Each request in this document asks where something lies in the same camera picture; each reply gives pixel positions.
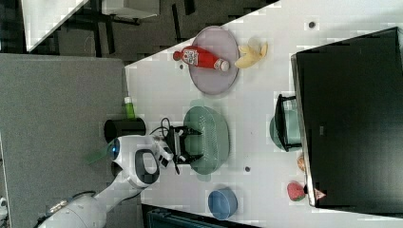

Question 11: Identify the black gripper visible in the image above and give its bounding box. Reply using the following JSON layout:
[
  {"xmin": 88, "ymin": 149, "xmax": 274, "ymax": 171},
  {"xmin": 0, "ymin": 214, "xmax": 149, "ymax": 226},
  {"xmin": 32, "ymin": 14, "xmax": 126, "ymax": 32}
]
[{"xmin": 166, "ymin": 126, "xmax": 203, "ymax": 164}]

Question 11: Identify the green oval strainer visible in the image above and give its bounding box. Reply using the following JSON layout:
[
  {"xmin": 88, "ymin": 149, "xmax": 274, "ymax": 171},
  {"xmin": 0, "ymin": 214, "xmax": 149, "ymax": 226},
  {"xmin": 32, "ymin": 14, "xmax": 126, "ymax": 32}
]
[{"xmin": 183, "ymin": 100, "xmax": 230, "ymax": 181}]

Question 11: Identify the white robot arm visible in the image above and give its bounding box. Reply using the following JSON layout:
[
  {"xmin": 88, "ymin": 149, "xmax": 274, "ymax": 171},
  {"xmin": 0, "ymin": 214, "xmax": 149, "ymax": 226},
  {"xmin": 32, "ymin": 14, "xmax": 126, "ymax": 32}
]
[{"xmin": 34, "ymin": 126, "xmax": 201, "ymax": 228}]

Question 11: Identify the green bottle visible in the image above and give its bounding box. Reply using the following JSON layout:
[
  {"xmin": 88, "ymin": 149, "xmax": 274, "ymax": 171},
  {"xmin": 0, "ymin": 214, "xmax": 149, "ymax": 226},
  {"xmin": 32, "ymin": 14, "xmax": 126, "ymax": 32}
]
[{"xmin": 124, "ymin": 97, "xmax": 136, "ymax": 119}]

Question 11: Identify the blue bowl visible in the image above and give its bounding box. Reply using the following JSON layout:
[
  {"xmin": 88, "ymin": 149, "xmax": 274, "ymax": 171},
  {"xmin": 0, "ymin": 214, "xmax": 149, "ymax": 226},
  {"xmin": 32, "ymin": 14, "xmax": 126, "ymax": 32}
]
[{"xmin": 208, "ymin": 187, "xmax": 238, "ymax": 220}]

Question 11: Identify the dark blue crate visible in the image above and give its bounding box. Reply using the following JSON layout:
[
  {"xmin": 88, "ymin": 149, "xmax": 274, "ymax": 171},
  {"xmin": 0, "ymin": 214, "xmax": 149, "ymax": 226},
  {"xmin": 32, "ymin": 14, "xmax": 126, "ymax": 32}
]
[{"xmin": 146, "ymin": 210, "xmax": 225, "ymax": 228}]

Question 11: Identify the red ketchup bottle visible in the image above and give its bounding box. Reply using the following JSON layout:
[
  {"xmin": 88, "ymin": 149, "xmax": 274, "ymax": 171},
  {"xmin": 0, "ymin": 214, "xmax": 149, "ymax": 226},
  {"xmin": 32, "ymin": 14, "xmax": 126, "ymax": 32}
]
[{"xmin": 173, "ymin": 46, "xmax": 230, "ymax": 71}]

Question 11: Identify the green cup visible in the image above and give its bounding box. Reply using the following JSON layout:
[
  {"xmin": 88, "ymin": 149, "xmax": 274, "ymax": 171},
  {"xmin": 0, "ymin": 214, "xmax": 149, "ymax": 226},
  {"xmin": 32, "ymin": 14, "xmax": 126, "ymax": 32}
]
[{"xmin": 269, "ymin": 110, "xmax": 301, "ymax": 152}]

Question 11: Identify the purple round plate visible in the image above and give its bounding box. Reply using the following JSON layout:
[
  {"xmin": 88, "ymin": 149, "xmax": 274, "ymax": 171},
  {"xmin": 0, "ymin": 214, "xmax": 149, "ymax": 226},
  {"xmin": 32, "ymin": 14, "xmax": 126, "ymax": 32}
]
[{"xmin": 188, "ymin": 26, "xmax": 240, "ymax": 95}]

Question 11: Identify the toy orange half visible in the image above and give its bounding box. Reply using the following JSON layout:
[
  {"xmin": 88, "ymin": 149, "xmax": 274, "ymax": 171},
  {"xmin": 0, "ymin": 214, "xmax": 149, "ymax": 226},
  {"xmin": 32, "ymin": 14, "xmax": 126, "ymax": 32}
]
[{"xmin": 297, "ymin": 156, "xmax": 305, "ymax": 172}]

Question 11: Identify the peeled toy banana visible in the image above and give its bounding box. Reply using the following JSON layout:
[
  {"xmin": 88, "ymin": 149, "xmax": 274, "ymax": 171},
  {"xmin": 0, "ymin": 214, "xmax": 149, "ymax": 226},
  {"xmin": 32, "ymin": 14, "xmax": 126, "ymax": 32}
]
[{"xmin": 235, "ymin": 37, "xmax": 268, "ymax": 68}]

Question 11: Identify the red toy strawberry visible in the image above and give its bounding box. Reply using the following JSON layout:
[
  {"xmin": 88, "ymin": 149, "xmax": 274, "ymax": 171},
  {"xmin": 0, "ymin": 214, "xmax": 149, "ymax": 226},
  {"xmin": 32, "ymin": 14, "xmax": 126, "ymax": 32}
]
[{"xmin": 287, "ymin": 181, "xmax": 306, "ymax": 201}]

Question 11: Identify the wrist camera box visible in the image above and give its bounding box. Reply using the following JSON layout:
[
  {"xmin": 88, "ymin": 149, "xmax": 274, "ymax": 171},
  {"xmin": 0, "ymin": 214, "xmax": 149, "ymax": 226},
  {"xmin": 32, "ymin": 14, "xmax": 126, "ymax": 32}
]
[{"xmin": 159, "ymin": 146, "xmax": 174, "ymax": 168}]

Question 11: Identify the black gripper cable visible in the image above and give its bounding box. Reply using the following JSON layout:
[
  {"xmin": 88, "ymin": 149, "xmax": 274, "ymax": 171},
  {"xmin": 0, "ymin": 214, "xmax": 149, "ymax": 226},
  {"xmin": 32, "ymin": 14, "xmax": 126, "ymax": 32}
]
[{"xmin": 148, "ymin": 117, "xmax": 172, "ymax": 138}]

